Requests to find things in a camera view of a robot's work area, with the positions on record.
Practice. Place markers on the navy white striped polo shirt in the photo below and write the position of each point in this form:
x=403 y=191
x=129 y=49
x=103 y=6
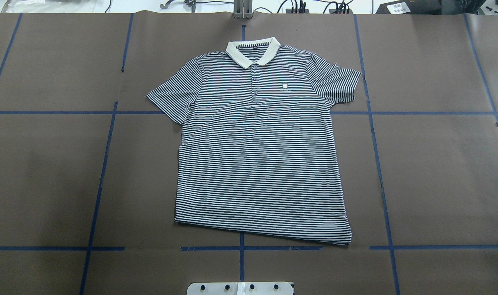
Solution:
x=258 y=153

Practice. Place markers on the aluminium frame post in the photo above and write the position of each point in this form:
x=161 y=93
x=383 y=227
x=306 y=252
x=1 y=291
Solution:
x=243 y=9

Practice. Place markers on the black power brick with label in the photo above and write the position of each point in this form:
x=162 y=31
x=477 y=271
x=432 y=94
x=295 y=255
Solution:
x=416 y=7

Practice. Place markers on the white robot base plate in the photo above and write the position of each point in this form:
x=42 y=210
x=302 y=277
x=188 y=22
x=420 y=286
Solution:
x=241 y=288

